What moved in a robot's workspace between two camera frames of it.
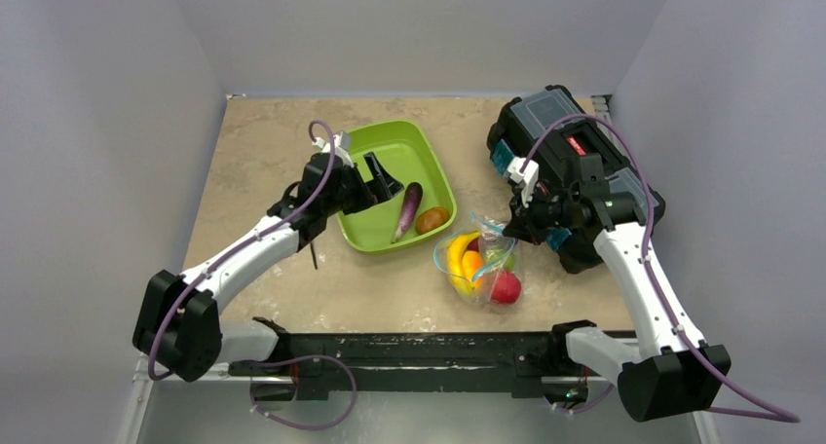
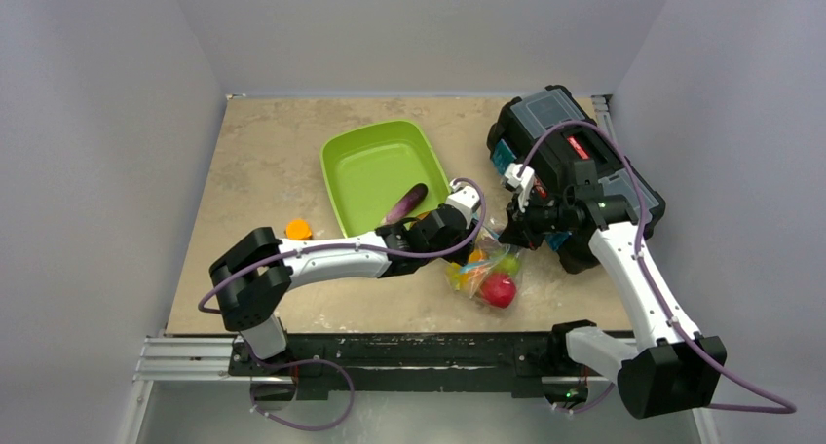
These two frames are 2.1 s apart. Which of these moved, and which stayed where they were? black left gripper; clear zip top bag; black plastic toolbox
Moved: black left gripper
Stayed: clear zip top bag; black plastic toolbox
